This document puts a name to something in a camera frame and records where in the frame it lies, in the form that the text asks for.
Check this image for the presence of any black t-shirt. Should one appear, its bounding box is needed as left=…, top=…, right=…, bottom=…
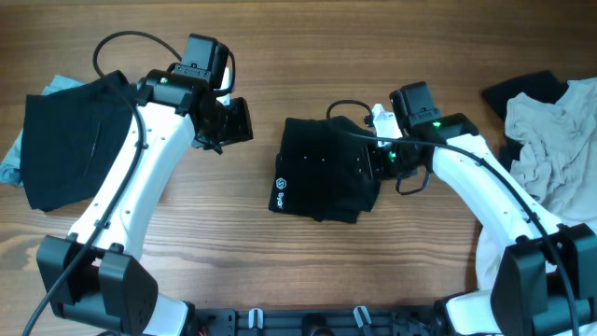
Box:
left=269, top=117, right=381, bottom=224

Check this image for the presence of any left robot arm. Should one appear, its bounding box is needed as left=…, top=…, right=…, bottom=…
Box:
left=36, top=34, right=253, bottom=335

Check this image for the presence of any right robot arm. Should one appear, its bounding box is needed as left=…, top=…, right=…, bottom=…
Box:
left=364, top=82, right=596, bottom=335

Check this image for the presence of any folded black garment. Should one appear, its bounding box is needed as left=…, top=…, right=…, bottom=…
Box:
left=21, top=71, right=135, bottom=212

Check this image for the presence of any beige t-shirt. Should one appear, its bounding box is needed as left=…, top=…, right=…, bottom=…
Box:
left=474, top=77, right=597, bottom=336

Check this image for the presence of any black garment under pile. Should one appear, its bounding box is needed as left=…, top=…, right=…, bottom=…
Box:
left=480, top=70, right=568, bottom=173

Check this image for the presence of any folded light blue garment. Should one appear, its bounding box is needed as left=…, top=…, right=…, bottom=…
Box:
left=1, top=75, right=83, bottom=187

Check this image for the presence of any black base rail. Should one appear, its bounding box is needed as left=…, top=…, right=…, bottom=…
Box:
left=192, top=305, right=450, bottom=336

